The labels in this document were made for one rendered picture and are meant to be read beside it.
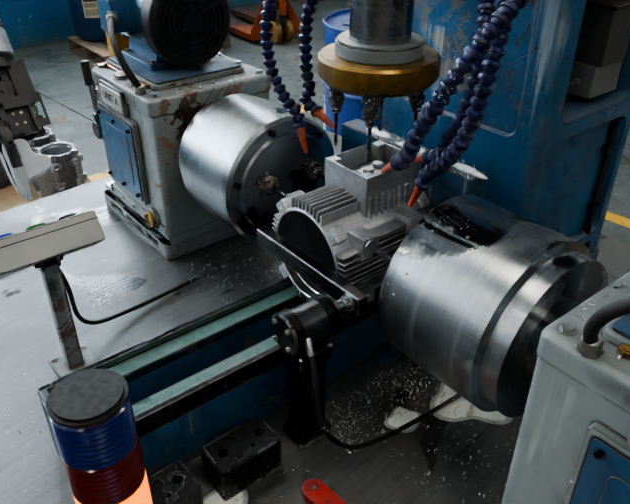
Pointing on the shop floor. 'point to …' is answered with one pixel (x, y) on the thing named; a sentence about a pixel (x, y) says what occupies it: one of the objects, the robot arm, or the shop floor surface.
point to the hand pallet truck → (282, 20)
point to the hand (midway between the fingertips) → (22, 193)
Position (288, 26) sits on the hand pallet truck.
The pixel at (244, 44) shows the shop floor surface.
